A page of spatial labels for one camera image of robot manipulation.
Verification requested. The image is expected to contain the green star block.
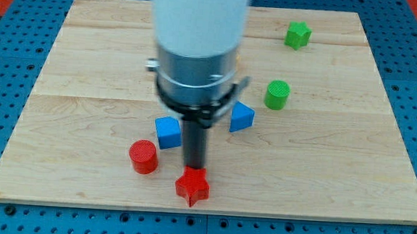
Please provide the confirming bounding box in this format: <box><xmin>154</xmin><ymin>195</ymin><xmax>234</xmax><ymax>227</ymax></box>
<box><xmin>284</xmin><ymin>21</ymin><xmax>312</xmax><ymax>51</ymax></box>

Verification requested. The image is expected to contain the red cylinder block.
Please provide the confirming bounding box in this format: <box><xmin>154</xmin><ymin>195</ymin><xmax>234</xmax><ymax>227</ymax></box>
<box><xmin>129</xmin><ymin>140</ymin><xmax>159</xmax><ymax>174</ymax></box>

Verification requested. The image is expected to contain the black cable clamp ring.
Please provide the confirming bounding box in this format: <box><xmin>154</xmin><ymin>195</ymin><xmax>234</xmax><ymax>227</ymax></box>
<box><xmin>152</xmin><ymin>70</ymin><xmax>252</xmax><ymax>132</ymax></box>

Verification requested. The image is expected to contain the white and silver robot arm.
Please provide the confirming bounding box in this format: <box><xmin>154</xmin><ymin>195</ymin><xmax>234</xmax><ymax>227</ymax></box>
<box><xmin>151</xmin><ymin>0</ymin><xmax>250</xmax><ymax>106</ymax></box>

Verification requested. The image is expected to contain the blue triangular prism block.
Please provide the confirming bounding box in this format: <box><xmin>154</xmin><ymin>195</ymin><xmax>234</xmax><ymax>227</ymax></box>
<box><xmin>229</xmin><ymin>101</ymin><xmax>256</xmax><ymax>133</ymax></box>

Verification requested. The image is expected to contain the red star block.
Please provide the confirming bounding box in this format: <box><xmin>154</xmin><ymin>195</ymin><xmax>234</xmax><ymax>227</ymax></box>
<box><xmin>174</xmin><ymin>167</ymin><xmax>210</xmax><ymax>207</ymax></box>

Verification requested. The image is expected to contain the blue cube block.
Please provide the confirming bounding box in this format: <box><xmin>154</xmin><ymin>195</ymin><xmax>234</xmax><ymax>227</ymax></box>
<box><xmin>154</xmin><ymin>117</ymin><xmax>182</xmax><ymax>149</ymax></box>

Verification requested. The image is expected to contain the light wooden board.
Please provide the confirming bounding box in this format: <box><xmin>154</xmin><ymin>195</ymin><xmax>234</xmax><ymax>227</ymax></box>
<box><xmin>0</xmin><ymin>0</ymin><xmax>417</xmax><ymax>225</ymax></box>

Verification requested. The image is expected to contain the green cylinder block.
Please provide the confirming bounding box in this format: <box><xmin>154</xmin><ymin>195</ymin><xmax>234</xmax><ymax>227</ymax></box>
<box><xmin>264</xmin><ymin>80</ymin><xmax>291</xmax><ymax>110</ymax></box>

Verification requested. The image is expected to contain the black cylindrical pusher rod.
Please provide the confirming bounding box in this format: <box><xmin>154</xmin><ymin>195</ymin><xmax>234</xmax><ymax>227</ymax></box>
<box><xmin>182</xmin><ymin>120</ymin><xmax>208</xmax><ymax>170</ymax></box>

